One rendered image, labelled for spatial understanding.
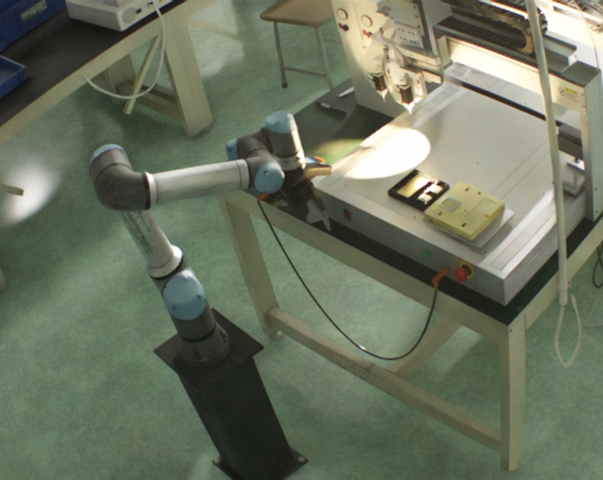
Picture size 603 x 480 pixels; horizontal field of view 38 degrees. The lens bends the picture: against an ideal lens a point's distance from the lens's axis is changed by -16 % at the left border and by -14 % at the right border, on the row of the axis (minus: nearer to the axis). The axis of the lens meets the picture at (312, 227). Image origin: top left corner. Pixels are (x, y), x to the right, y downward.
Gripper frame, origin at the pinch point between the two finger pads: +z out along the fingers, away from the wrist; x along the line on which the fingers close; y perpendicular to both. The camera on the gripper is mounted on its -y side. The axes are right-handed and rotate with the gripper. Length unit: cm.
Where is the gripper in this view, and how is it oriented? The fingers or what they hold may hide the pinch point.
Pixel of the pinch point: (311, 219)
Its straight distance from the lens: 285.6
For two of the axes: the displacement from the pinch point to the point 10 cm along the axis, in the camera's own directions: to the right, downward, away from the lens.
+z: 2.0, 7.6, 6.2
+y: -7.4, 5.3, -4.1
